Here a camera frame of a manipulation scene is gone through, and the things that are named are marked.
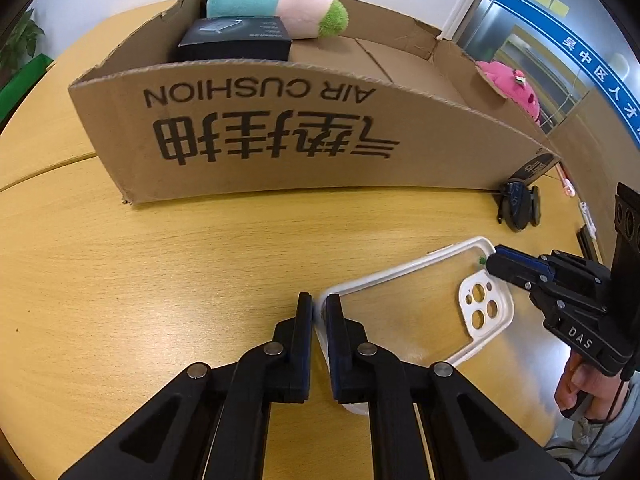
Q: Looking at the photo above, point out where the clear white phone case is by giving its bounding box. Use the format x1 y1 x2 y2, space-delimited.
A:
313 235 516 417

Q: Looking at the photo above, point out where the teal pink plush pig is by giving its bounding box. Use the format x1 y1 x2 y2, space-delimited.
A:
205 0 349 39

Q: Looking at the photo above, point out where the black charger box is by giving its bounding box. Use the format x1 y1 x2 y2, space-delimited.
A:
175 16 292 62

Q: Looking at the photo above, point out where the small white object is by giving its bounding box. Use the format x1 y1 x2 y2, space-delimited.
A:
579 200 597 240

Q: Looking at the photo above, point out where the person right hand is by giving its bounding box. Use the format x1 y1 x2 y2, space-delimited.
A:
554 351 628 420

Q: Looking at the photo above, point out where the pink pen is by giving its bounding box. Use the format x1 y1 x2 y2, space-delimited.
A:
555 162 576 197

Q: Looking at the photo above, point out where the pink plush bear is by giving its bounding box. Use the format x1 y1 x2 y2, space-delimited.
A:
476 61 540 122

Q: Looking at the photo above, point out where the brown cardboard box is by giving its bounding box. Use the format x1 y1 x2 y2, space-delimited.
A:
68 0 559 204

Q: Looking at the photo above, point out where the green cloth covered table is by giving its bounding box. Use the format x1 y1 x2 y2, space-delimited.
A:
0 53 53 127

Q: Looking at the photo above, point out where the green potted plant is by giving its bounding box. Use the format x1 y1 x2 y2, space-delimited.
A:
0 9 44 72

